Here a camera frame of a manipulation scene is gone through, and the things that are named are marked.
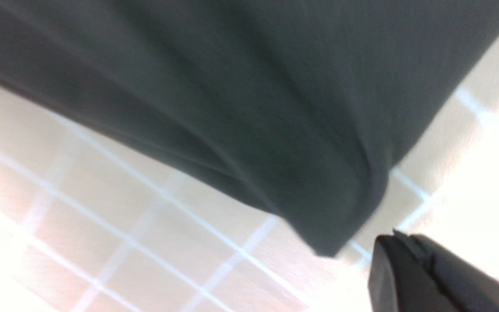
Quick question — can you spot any dark gray long-sleeve shirt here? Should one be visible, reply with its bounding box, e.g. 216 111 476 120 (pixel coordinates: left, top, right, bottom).
0 0 499 257

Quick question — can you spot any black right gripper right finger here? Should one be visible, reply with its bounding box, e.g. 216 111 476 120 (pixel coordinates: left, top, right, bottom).
409 235 499 312

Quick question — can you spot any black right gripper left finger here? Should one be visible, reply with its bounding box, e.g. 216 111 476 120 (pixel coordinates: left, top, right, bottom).
368 231 449 312

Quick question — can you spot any beige checkered tablecloth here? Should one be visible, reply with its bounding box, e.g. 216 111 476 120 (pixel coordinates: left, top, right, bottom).
0 39 499 312

